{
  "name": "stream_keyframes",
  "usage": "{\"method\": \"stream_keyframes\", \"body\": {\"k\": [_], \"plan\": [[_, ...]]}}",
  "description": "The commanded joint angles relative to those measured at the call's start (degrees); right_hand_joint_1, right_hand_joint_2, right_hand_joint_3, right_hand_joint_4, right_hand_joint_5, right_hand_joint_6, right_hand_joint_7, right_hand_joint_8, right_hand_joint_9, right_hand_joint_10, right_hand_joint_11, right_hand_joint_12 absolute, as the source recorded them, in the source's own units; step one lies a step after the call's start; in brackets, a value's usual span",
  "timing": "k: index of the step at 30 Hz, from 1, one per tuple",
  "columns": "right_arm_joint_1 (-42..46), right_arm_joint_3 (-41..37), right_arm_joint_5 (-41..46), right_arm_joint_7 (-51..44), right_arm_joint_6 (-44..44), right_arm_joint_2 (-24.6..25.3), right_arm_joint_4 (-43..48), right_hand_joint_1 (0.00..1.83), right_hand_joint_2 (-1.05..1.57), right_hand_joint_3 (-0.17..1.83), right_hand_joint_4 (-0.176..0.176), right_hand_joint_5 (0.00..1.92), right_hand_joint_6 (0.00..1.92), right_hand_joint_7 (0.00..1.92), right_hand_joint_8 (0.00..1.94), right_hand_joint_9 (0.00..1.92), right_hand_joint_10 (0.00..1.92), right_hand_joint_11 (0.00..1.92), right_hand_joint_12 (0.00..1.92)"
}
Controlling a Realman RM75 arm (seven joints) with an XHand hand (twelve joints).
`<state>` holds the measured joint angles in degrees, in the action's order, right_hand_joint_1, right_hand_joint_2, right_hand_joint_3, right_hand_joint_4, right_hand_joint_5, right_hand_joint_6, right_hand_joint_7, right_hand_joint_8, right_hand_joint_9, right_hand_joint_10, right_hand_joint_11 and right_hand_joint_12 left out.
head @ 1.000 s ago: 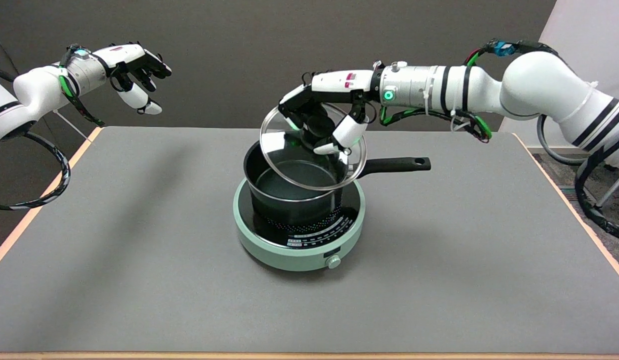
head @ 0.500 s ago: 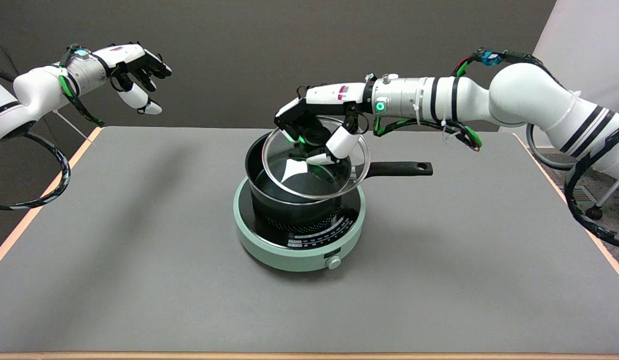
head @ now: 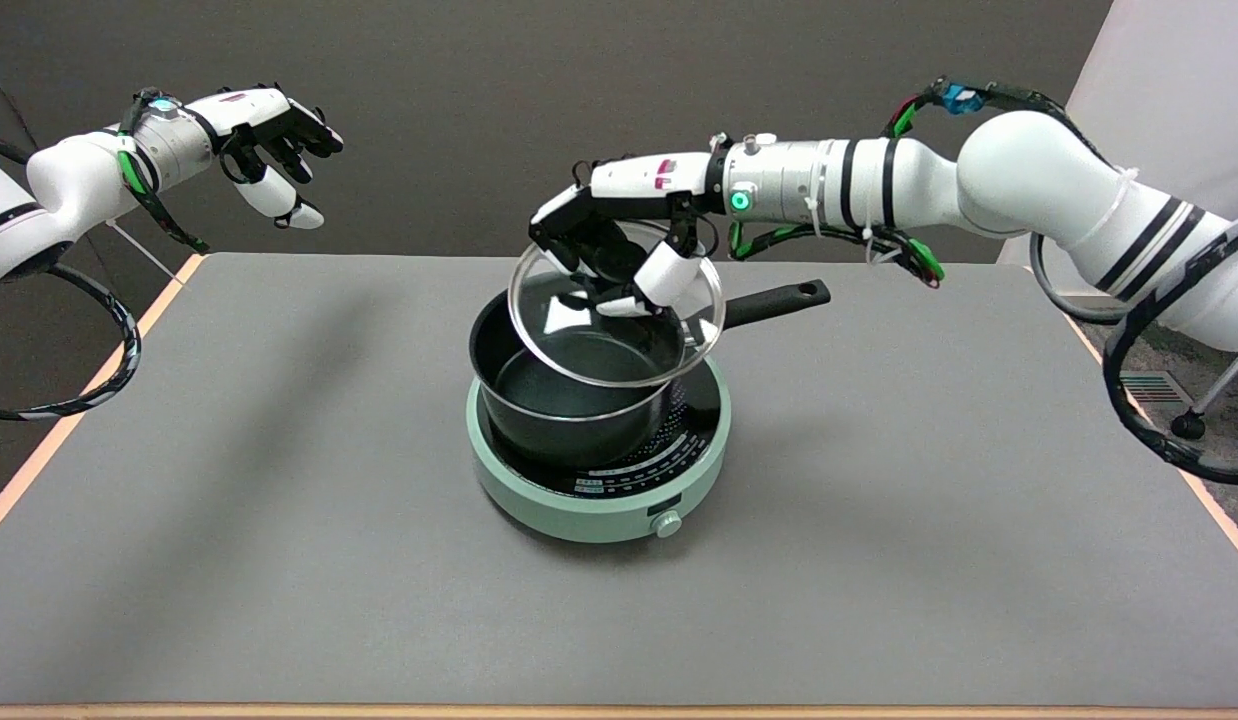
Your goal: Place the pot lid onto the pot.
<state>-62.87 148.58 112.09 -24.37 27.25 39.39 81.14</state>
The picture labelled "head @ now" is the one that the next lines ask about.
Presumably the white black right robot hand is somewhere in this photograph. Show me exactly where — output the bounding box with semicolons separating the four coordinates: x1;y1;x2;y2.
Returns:
527;152;725;319

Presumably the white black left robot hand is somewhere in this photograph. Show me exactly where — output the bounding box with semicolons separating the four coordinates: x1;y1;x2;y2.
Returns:
184;84;346;232

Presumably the glass pot lid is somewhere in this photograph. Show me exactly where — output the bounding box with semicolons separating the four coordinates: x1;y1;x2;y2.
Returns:
507;222;727;389

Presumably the green round induction cooker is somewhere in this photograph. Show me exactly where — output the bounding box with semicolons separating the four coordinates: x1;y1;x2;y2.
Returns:
466;352;732;544

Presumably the floor vent grille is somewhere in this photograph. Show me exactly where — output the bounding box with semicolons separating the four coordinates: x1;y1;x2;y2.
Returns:
1122;371;1193;405

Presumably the grey chair leg with caster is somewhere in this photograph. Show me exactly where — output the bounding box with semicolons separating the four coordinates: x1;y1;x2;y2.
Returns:
1169;350;1238;442

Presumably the green black left wrist cable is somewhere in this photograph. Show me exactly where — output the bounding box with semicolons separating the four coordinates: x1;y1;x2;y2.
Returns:
116;88;212;255

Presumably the green black wrist cable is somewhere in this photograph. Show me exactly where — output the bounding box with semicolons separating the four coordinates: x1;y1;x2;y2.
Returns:
727;220;947;291
116;88;212;255

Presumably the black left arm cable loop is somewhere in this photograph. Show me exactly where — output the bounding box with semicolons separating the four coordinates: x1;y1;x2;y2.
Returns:
0;262;143;422

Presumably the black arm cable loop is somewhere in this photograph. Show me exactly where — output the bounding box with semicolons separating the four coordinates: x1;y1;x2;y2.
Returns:
0;262;143;422
1101;220;1238;487

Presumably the black long-handled pot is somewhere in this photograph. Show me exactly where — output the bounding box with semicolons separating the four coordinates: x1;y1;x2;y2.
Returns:
469;279;832;471

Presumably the green black right wrist cable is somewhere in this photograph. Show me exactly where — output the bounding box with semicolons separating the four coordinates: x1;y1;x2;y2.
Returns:
727;220;947;291

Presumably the black cable with blue connector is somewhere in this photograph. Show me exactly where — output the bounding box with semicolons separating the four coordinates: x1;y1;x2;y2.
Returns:
884;77;1092;143

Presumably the grey right arm cable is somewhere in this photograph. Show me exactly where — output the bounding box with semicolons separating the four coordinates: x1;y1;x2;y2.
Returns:
1027;235;1122;327

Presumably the black right arm cable loop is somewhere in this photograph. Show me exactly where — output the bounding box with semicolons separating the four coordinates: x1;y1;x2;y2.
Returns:
1101;220;1238;487

